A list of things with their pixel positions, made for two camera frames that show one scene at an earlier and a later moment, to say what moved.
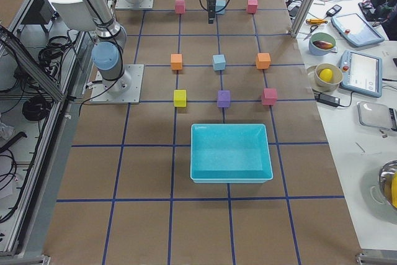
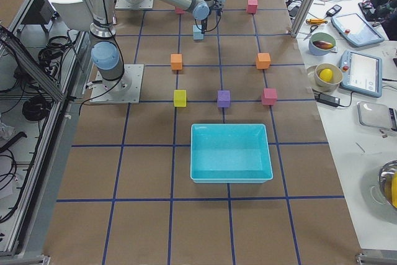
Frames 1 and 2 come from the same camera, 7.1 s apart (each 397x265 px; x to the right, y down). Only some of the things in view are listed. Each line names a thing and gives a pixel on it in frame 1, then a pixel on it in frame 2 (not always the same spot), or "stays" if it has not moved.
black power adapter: x=327 y=99 stays
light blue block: x=219 y=62 → x=197 y=33
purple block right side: x=223 y=98 stays
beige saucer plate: x=311 y=74 stays
